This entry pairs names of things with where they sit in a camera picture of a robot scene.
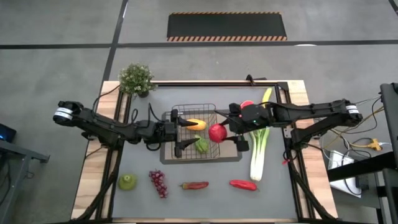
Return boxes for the white box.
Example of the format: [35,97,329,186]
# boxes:
[328,150,363,199]

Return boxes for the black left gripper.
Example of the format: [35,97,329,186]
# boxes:
[157,108,200,159]

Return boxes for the long red and green pepper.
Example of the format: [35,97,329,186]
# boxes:
[179,181,210,190]

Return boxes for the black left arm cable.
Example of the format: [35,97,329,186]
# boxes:
[92,84,121,113]

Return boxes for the yellow power splitter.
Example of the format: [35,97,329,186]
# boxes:
[351,138,384,152]

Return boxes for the red pointed pepper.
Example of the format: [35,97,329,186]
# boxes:
[229,179,259,192]

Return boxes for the black clamp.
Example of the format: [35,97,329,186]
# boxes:
[244,73,267,85]

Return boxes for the grey metal stand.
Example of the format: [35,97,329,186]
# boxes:
[0,139,50,224]

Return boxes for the yellow cable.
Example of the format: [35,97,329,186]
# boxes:
[329,106,386,147]

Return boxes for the black hazard striped floor mat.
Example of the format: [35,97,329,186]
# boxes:
[166,11,288,42]

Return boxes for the red tomato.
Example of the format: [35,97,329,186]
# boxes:
[208,123,228,144]

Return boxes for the brown placemat with dark border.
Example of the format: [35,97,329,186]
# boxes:
[160,109,243,165]

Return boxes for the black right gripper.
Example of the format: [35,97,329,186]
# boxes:
[214,103,272,152]

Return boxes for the grey cable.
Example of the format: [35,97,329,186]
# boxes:
[354,96,382,106]

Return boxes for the black device with blue light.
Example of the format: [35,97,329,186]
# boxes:
[0,123,17,143]

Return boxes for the black aluminium table frame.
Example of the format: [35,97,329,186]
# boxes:
[73,80,336,223]

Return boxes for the black equipment stand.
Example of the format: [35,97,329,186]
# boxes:
[326,82,398,224]

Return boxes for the small potted green plant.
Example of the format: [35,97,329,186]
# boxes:
[118,63,158,99]

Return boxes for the green and white celery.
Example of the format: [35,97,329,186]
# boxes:
[249,126,271,182]

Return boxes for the black wire basket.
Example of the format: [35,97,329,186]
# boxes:
[164,103,221,161]

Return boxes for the light green bell pepper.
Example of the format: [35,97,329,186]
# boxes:
[194,134,210,154]

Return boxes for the silver metal bracket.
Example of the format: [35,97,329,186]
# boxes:
[282,126,295,140]

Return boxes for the yellow orange mango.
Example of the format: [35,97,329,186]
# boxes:
[185,118,208,131]

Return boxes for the red grape bunch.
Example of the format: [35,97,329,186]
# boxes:
[148,169,169,199]

